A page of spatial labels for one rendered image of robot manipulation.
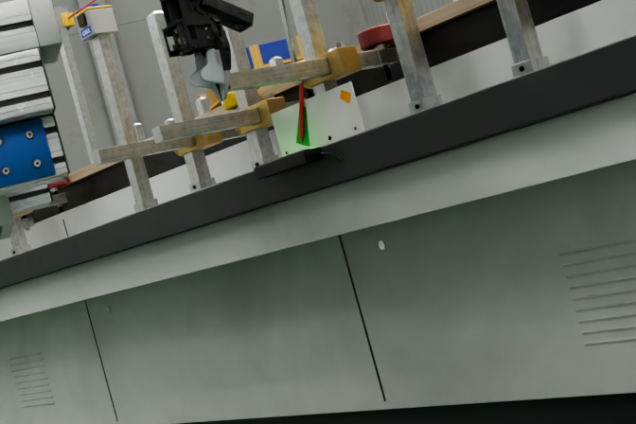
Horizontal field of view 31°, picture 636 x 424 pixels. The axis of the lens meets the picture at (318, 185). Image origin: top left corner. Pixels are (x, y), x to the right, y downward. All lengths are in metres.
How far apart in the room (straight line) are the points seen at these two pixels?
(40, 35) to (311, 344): 1.35
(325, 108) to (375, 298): 0.54
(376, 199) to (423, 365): 0.48
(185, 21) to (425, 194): 0.54
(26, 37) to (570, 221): 1.06
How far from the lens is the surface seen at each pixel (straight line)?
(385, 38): 2.31
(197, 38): 2.02
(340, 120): 2.21
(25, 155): 1.69
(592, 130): 1.86
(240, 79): 2.07
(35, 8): 1.69
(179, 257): 2.79
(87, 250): 3.08
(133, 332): 3.46
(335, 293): 2.68
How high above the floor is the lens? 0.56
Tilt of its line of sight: 2 degrees up
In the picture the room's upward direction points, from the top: 15 degrees counter-clockwise
